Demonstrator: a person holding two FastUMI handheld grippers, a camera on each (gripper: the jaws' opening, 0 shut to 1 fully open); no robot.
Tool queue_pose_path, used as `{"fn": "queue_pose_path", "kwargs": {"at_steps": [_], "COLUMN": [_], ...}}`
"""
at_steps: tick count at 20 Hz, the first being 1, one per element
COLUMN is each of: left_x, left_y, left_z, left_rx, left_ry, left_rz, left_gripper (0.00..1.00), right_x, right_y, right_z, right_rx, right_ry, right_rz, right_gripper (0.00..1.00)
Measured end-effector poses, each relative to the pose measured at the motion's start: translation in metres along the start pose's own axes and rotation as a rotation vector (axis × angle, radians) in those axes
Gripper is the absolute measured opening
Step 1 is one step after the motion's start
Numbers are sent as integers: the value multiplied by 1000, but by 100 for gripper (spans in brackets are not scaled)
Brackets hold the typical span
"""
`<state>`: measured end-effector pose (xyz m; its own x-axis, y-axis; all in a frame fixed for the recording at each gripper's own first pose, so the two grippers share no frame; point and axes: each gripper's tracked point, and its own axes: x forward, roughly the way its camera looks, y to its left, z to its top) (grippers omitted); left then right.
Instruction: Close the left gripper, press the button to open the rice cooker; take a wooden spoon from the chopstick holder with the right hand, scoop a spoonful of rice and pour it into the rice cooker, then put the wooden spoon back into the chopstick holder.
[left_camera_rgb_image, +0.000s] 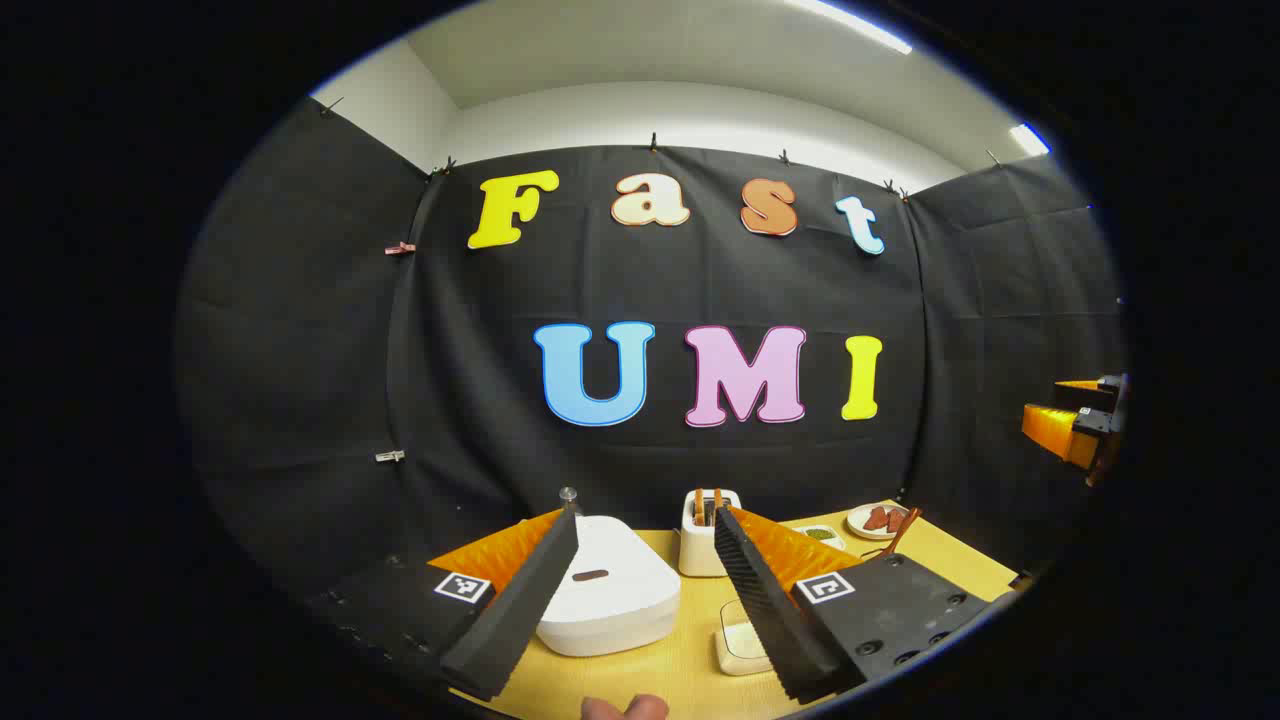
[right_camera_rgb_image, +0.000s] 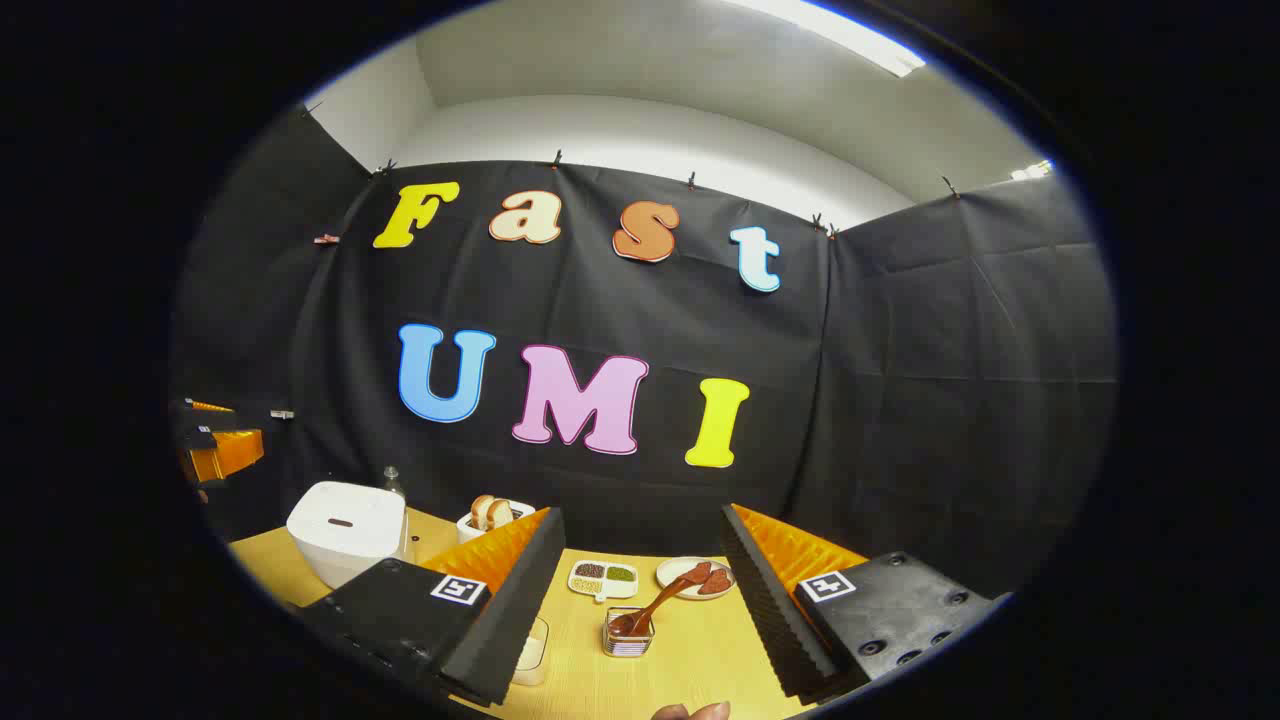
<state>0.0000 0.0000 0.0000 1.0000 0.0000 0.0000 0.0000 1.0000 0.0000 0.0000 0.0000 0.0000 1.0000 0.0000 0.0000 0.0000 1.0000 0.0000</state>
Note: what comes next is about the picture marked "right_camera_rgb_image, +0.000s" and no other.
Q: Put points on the white rice cooker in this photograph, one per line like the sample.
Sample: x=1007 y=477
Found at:
x=345 y=525

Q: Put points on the toasted bread slice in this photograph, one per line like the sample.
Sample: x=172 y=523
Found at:
x=481 y=512
x=500 y=514

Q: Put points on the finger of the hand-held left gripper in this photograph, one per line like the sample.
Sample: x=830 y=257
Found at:
x=230 y=455
x=205 y=407

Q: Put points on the white toaster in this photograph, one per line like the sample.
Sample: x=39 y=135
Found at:
x=468 y=530

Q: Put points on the ceiling light strip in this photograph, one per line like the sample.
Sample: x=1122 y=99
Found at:
x=850 y=35

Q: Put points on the red meat piece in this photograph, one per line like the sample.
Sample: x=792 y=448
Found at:
x=696 y=575
x=717 y=583

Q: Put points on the brown wooden spoon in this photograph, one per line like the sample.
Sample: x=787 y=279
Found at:
x=655 y=605

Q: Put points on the black backdrop cloth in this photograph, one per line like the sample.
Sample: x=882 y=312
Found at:
x=880 y=400

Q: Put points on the white divided dish of beans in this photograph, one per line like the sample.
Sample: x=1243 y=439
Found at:
x=603 y=580

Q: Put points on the clear container of rice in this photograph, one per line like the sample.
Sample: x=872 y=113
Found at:
x=532 y=650

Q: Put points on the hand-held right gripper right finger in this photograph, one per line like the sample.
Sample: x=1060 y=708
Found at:
x=770 y=620

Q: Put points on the clear plastic bottle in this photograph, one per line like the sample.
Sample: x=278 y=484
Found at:
x=393 y=484

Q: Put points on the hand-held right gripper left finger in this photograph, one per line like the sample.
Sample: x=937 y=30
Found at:
x=510 y=620

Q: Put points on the white round plate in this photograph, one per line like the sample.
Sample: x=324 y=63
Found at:
x=672 y=572

